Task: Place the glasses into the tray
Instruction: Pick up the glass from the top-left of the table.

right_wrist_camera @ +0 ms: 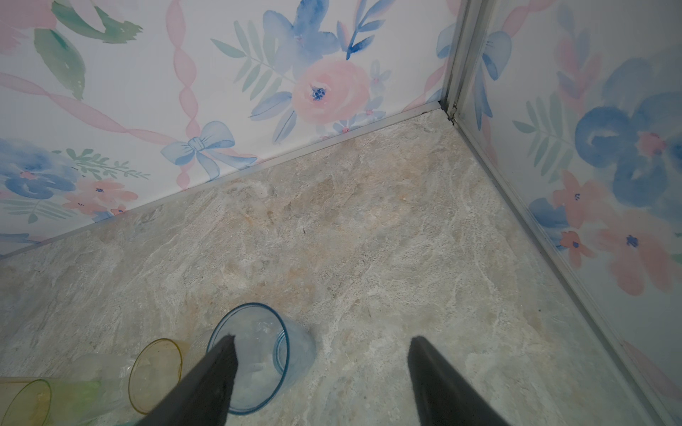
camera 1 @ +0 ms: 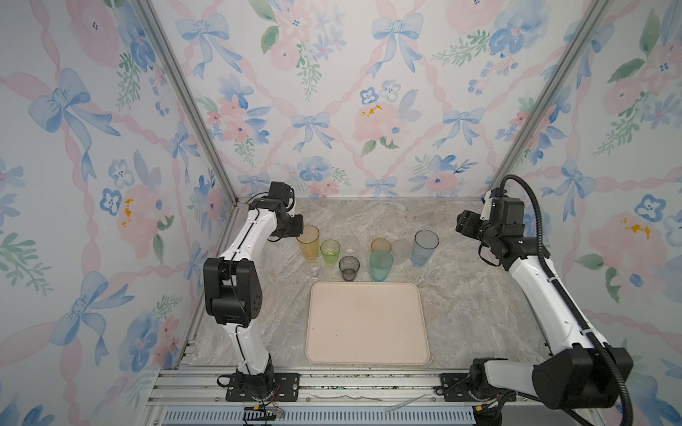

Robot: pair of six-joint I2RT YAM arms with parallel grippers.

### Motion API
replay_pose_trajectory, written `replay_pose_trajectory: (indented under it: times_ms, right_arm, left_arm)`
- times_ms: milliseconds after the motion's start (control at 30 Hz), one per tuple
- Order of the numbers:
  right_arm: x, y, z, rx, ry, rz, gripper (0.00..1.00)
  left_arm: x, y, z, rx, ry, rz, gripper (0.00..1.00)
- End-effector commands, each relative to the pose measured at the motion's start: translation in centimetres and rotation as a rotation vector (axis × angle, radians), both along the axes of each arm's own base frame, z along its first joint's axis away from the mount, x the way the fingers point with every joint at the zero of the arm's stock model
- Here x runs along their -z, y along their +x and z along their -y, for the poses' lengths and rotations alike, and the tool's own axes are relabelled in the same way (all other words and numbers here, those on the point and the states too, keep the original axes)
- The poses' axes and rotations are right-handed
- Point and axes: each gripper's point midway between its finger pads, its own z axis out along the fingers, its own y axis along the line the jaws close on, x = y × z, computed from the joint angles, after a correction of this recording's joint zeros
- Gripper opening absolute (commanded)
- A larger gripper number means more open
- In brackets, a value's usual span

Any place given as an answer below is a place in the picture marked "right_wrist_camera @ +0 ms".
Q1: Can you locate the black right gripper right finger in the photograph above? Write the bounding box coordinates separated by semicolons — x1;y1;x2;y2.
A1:
408;337;508;426

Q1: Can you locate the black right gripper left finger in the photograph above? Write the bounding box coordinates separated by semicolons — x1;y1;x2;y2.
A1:
139;335;238;426

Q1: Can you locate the tall blue plastic glass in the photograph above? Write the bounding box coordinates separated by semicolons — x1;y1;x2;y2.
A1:
207;303;316;416

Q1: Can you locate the small green glass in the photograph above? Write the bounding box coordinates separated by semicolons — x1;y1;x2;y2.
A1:
1;377;127;426

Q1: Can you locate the small amber glass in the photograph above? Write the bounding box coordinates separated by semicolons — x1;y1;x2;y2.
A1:
128;338;189;415

